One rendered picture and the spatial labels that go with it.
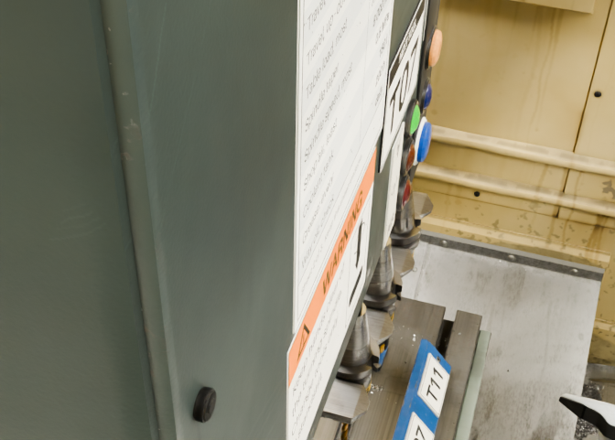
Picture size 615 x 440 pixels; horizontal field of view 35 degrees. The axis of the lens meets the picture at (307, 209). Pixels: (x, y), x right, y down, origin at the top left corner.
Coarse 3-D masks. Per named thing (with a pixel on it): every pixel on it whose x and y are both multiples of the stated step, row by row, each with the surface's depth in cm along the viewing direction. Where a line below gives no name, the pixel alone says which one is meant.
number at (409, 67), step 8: (416, 32) 58; (416, 40) 59; (416, 48) 60; (408, 56) 57; (416, 56) 61; (408, 64) 58; (416, 64) 61; (408, 72) 59; (408, 80) 59; (400, 88) 57; (408, 88) 60; (400, 96) 57; (408, 96) 61; (400, 104) 58; (400, 112) 59
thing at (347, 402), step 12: (336, 384) 102; (348, 384) 102; (360, 384) 102; (336, 396) 101; (348, 396) 101; (360, 396) 101; (324, 408) 100; (336, 408) 100; (348, 408) 100; (360, 408) 100; (336, 420) 99; (348, 420) 99
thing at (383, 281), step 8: (384, 248) 107; (384, 256) 108; (392, 256) 109; (376, 264) 108; (384, 264) 108; (392, 264) 110; (376, 272) 109; (384, 272) 109; (392, 272) 110; (376, 280) 109; (384, 280) 110; (392, 280) 111; (368, 288) 110; (376, 288) 110; (384, 288) 110; (392, 288) 111
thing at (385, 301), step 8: (400, 280) 113; (400, 288) 112; (368, 296) 111; (376, 296) 111; (384, 296) 111; (392, 296) 111; (400, 296) 113; (368, 304) 110; (376, 304) 110; (384, 304) 110; (392, 304) 112; (392, 312) 112
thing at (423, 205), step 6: (414, 192) 126; (420, 192) 127; (414, 198) 125; (420, 198) 126; (426, 198) 126; (414, 204) 125; (420, 204) 125; (426, 204) 125; (432, 204) 125; (420, 210) 124; (426, 210) 124; (420, 216) 123
